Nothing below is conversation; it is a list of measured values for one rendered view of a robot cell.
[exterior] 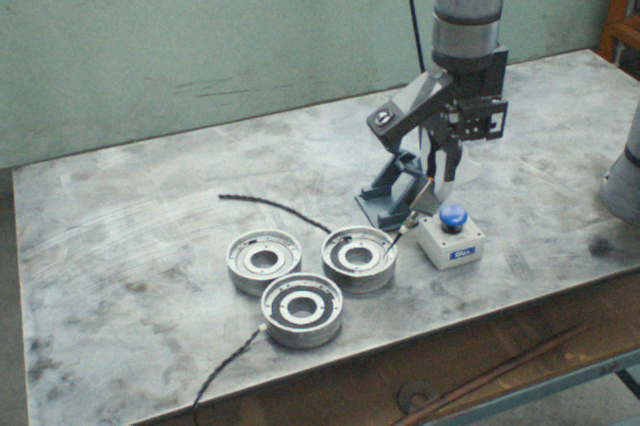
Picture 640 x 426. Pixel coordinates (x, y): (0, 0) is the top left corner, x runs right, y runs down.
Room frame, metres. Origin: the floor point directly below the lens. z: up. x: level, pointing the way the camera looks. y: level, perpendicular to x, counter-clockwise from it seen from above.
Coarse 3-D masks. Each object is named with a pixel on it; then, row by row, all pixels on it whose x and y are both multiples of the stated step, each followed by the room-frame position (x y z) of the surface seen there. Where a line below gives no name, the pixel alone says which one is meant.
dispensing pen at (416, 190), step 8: (424, 176) 0.76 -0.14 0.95; (432, 176) 0.77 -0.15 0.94; (416, 184) 0.76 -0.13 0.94; (424, 184) 0.75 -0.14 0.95; (416, 192) 0.75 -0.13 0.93; (408, 200) 0.75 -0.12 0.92; (408, 216) 0.75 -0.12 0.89; (416, 216) 0.74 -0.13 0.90; (408, 224) 0.74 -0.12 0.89; (400, 232) 0.74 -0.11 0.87
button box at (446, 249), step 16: (432, 224) 0.79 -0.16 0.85; (464, 224) 0.79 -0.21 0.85; (432, 240) 0.76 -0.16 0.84; (448, 240) 0.75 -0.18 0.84; (464, 240) 0.75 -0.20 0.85; (480, 240) 0.76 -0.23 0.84; (432, 256) 0.76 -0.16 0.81; (448, 256) 0.74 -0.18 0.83; (464, 256) 0.75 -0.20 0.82; (480, 256) 0.76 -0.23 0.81
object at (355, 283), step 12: (348, 228) 0.79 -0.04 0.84; (360, 228) 0.79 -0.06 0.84; (372, 228) 0.79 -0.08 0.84; (336, 240) 0.77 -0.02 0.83; (372, 240) 0.78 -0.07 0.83; (384, 240) 0.77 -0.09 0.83; (324, 252) 0.74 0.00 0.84; (348, 252) 0.75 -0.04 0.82; (360, 252) 0.76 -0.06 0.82; (372, 252) 0.75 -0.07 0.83; (396, 252) 0.73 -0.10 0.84; (324, 264) 0.72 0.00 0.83; (348, 264) 0.72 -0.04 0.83; (372, 264) 0.72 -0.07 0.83; (336, 276) 0.70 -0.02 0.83; (348, 276) 0.69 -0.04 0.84; (360, 276) 0.69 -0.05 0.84; (372, 276) 0.69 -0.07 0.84; (384, 276) 0.70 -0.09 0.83; (348, 288) 0.69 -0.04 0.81; (360, 288) 0.69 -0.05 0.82; (372, 288) 0.70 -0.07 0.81
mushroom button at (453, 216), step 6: (450, 204) 0.80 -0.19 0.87; (444, 210) 0.78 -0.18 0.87; (450, 210) 0.78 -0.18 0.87; (456, 210) 0.78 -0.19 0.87; (462, 210) 0.78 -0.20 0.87; (444, 216) 0.77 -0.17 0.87; (450, 216) 0.77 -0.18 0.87; (456, 216) 0.77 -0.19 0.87; (462, 216) 0.77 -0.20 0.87; (444, 222) 0.76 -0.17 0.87; (450, 222) 0.76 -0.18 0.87; (456, 222) 0.76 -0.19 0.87; (462, 222) 0.76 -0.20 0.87
